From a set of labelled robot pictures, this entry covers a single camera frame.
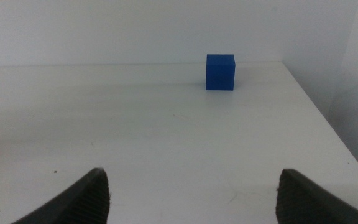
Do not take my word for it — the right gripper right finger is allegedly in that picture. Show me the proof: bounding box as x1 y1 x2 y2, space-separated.
275 168 358 224

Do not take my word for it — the blue cube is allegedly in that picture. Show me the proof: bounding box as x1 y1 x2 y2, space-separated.
205 54 236 91

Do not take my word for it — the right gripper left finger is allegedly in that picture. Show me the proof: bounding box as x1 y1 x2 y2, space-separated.
11 167 111 224

